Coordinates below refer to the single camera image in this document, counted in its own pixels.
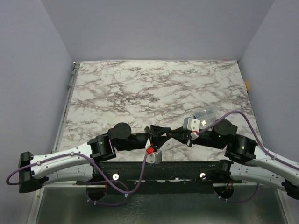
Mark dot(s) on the clear plastic bag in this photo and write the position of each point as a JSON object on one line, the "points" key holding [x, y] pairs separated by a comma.
{"points": [[206, 116]]}

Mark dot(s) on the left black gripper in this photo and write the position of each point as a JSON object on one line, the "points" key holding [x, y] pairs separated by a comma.
{"points": [[155, 134]]}

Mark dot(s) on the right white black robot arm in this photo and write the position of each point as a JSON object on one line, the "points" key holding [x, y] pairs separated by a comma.
{"points": [[248, 158]]}

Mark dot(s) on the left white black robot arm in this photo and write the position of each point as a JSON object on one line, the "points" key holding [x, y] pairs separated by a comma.
{"points": [[79, 163]]}

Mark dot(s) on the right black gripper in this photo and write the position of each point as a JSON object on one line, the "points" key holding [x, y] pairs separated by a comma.
{"points": [[188, 136]]}

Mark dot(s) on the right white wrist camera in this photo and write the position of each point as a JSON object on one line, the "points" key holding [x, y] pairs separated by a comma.
{"points": [[191, 124]]}

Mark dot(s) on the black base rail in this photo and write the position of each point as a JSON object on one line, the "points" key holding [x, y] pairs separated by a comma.
{"points": [[187, 176]]}

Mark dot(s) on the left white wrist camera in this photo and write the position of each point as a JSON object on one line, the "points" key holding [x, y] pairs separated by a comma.
{"points": [[155, 157]]}

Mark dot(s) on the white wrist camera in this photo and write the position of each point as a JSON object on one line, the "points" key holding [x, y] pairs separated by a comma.
{"points": [[191, 124], [155, 157]]}

